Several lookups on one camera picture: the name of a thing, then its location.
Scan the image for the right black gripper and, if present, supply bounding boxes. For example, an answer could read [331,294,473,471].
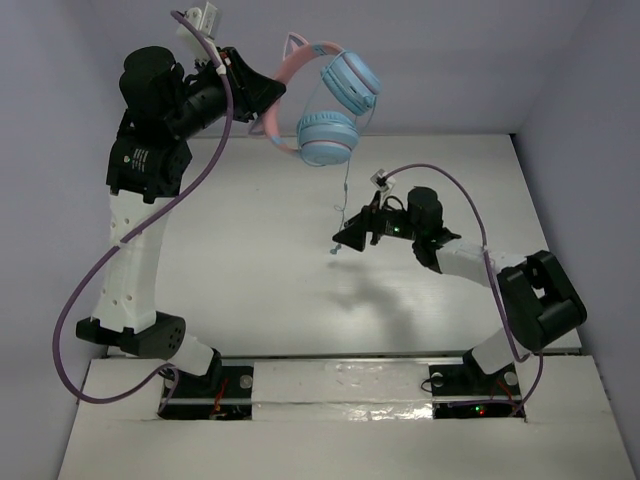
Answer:
[333,190,422,252]

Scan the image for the pink blue cat-ear headphones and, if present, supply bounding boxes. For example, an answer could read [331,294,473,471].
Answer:
[248,32,382,168]

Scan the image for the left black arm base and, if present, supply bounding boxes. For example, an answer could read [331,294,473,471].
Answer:
[159,360,254,421]

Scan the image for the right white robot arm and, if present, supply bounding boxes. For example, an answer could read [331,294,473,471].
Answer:
[333,187,587,393]

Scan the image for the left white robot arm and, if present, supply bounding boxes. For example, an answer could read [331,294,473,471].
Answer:
[76,46,286,394]

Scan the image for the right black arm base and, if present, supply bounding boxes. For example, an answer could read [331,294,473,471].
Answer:
[420,354,525,420]

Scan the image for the white foam front panel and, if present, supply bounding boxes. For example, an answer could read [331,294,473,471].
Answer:
[251,359,433,422]

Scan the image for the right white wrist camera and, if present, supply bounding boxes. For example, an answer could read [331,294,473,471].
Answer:
[370,169,396,194]

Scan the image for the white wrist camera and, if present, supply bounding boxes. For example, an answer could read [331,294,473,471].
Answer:
[370,169,396,194]
[176,1,222,56]

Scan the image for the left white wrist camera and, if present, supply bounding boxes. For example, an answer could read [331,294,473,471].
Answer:
[176,1,222,56]

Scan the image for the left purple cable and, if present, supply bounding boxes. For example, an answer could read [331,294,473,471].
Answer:
[52,9,236,416]

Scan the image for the purple cable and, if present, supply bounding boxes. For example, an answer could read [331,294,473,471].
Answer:
[372,163,546,419]
[52,9,236,416]

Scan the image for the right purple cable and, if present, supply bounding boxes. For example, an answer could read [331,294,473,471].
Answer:
[372,163,546,419]

